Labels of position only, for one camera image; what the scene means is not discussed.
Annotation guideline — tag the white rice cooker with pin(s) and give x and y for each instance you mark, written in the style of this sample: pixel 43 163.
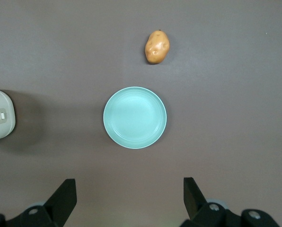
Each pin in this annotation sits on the white rice cooker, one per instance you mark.
pixel 0 116

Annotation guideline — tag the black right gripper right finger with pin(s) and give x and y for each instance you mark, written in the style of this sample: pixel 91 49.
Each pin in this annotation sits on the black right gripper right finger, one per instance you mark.
pixel 197 203

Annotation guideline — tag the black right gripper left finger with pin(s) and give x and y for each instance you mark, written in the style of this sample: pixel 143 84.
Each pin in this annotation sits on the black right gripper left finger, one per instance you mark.
pixel 60 201

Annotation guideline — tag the brown potato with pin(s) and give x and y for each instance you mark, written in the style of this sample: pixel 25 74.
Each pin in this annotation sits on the brown potato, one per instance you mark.
pixel 157 47

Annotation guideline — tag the light green round plate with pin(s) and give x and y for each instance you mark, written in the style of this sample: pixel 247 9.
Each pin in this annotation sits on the light green round plate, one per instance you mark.
pixel 134 117

